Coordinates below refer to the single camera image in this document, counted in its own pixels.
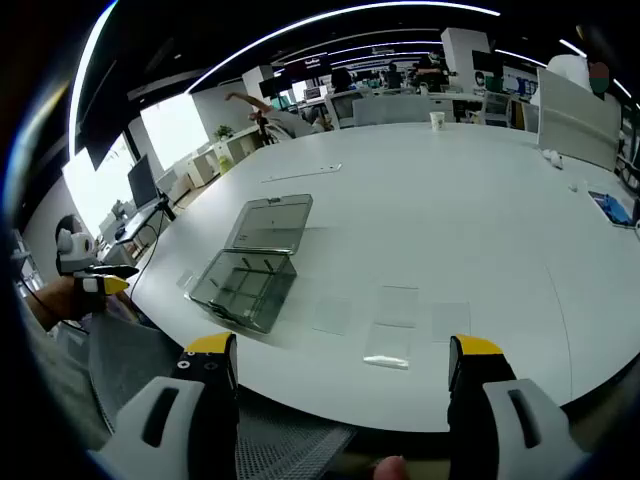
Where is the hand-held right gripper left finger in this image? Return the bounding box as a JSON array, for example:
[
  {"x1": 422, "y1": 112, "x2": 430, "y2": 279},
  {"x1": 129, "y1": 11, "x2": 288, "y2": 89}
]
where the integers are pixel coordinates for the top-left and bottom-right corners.
[{"x1": 89, "y1": 331, "x2": 240, "y2": 480}]

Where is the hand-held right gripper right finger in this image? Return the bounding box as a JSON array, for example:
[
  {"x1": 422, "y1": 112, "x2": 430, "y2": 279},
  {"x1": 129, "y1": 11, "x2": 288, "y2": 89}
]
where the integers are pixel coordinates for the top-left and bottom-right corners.
[{"x1": 447, "y1": 333, "x2": 591, "y2": 480}]

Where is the clear grey guide fixture box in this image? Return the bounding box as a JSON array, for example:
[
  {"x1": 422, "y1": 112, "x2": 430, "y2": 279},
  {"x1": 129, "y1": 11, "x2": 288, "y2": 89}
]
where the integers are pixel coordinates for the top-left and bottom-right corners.
[{"x1": 184, "y1": 193, "x2": 315, "y2": 335}]

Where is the person's right hand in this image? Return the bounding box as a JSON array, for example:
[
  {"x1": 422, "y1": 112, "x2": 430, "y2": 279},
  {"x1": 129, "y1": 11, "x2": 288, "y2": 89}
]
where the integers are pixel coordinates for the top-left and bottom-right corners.
[{"x1": 374, "y1": 455, "x2": 407, "y2": 480}]

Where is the grey mesh office chair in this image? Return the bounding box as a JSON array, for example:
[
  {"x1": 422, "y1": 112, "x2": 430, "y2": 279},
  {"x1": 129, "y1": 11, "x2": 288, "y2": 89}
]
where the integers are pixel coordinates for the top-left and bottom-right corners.
[{"x1": 88, "y1": 312, "x2": 354, "y2": 480}]

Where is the black monitor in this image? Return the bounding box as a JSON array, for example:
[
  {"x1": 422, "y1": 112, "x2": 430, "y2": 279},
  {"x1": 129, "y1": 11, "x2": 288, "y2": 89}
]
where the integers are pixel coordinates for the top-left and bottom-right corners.
[{"x1": 127, "y1": 153, "x2": 157, "y2": 210}]

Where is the dark ceiling-hung display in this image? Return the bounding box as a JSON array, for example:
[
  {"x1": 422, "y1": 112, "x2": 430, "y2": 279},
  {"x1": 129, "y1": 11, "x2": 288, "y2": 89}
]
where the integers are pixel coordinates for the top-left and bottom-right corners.
[{"x1": 79, "y1": 112, "x2": 131, "y2": 171}]

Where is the clear plastic bag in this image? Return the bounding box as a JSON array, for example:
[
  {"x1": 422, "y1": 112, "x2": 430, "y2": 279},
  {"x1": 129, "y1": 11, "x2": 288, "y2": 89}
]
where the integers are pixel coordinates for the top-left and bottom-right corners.
[{"x1": 362, "y1": 323, "x2": 414, "y2": 371}]

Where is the blue flat item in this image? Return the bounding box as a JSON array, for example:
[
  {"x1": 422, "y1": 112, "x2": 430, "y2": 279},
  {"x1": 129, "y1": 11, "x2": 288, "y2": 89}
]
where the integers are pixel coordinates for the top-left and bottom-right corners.
[{"x1": 588, "y1": 189, "x2": 636, "y2": 229}]

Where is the grey partition panel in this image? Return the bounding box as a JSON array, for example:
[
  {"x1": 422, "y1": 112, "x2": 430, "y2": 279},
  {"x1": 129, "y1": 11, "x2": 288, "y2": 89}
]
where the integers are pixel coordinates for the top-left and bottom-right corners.
[{"x1": 537, "y1": 67, "x2": 621, "y2": 171}]

